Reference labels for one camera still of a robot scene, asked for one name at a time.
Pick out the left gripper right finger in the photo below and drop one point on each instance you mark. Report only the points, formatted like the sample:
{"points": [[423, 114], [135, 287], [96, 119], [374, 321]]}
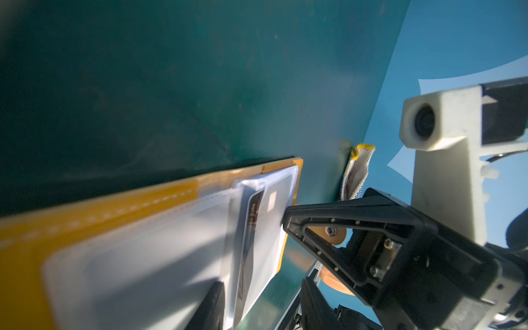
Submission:
{"points": [[316, 312]]}

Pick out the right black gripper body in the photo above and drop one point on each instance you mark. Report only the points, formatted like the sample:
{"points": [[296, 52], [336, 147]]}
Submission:
{"points": [[439, 279]]}

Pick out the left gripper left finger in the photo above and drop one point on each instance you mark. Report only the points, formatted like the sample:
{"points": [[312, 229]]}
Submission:
{"points": [[210, 313]]}

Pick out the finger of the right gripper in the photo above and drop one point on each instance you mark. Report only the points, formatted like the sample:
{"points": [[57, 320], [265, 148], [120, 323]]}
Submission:
{"points": [[363, 235]]}

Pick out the yellow leather card holder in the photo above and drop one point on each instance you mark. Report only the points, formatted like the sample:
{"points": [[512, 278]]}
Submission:
{"points": [[142, 259]]}

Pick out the terracotta clay vase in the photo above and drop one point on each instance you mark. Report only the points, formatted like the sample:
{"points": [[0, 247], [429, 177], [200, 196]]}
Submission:
{"points": [[332, 281]]}

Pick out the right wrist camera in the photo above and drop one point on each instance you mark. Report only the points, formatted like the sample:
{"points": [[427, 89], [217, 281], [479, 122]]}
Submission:
{"points": [[453, 132]]}

